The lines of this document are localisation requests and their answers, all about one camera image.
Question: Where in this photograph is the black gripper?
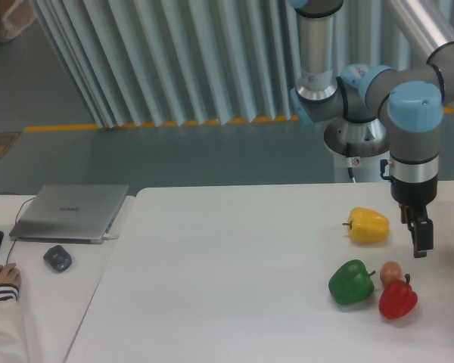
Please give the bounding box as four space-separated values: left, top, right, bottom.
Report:
390 177 438 258

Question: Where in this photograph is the red bell pepper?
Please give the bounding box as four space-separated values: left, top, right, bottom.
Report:
378 274 418 320

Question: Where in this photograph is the white striped sleeve forearm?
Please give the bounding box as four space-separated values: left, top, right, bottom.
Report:
0 284 29 362

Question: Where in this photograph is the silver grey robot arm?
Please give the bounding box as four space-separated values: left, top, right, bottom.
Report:
291 1 454 258

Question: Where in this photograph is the person's hand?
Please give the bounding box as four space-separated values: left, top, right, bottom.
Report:
0 262 21 300

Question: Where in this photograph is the yellow bell pepper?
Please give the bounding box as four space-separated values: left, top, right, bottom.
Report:
344 207 390 244

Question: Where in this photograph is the brown egg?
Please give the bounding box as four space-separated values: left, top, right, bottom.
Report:
379 261 402 286

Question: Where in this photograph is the green bell pepper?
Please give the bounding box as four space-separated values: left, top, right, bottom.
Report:
328 259 375 306

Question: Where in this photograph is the white corrugated partition screen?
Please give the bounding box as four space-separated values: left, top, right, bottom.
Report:
28 0 454 129

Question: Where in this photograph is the silver closed laptop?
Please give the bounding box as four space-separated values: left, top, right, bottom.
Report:
9 185 129 244

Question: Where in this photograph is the dark grey computer mouse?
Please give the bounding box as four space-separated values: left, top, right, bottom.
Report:
43 245 73 273

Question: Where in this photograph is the cardboard box in plastic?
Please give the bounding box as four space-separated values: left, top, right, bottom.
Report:
0 0 36 43

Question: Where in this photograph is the black mouse cable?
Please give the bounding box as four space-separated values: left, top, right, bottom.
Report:
4 196 39 265

